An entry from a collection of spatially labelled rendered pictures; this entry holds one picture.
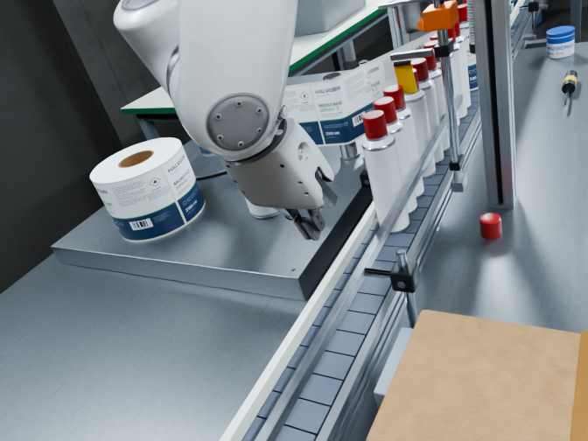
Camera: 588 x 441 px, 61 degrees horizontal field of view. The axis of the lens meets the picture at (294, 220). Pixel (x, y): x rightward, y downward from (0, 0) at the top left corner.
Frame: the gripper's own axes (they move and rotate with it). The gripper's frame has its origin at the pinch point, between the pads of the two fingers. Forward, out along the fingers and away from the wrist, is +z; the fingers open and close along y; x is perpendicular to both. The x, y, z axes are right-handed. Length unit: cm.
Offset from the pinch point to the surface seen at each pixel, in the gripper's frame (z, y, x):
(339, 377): 12.8, -3.9, 14.2
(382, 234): 11.7, -4.3, -6.3
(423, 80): 15.8, -1.3, -42.5
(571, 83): 49, -23, -76
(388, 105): 6.7, -1.2, -26.8
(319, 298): 13.2, 2.7, 4.1
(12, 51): 32, 236, -115
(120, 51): 66, 214, -153
